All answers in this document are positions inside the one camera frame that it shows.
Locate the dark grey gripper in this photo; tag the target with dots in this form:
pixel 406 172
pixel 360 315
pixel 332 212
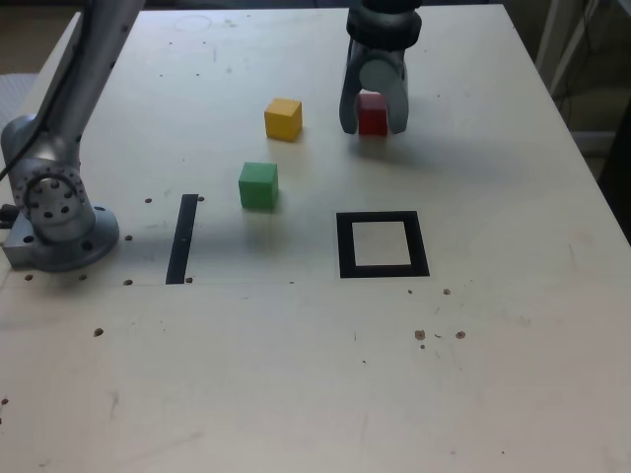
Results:
pixel 382 52

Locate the red cube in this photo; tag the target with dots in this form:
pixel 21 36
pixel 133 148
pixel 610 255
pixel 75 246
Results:
pixel 371 118

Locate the yellow cube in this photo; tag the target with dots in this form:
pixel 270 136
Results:
pixel 283 120

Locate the green cube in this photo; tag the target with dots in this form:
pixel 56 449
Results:
pixel 257 187

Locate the black tape square outline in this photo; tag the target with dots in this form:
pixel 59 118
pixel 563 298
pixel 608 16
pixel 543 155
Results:
pixel 345 246

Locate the black tape strip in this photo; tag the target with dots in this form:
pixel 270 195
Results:
pixel 180 241

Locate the grey textured pad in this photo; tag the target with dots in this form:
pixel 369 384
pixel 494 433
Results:
pixel 17 93

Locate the white metal frame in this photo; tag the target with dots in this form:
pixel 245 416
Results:
pixel 544 44

